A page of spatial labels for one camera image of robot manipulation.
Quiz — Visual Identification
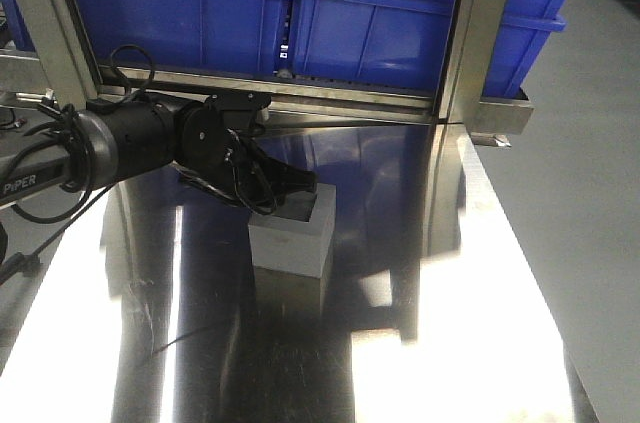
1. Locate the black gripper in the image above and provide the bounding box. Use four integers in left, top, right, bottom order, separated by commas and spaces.
175, 91, 317, 203

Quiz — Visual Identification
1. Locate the gray square base block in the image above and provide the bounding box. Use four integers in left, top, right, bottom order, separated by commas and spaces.
248, 183, 337, 278

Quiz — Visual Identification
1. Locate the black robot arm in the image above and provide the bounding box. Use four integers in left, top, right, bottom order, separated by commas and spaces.
1, 89, 317, 214

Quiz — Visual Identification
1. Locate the blue plastic bin middle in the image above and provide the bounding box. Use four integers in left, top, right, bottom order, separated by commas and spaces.
291, 0, 455, 92

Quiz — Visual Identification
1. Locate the blue plastic bin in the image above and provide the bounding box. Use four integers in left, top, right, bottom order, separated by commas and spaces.
291, 0, 455, 92
483, 0, 566, 98

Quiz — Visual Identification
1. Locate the blue bin with red items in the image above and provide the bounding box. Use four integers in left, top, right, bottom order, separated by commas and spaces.
76, 0, 292, 76

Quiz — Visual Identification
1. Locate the blue plastic bin right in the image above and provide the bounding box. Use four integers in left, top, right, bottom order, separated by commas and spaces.
483, 0, 566, 98

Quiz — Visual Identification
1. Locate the stainless steel shelf rack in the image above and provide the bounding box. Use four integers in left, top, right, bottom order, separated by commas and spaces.
0, 0, 535, 149

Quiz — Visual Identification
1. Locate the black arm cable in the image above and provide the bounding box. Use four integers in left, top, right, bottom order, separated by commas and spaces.
0, 44, 156, 264

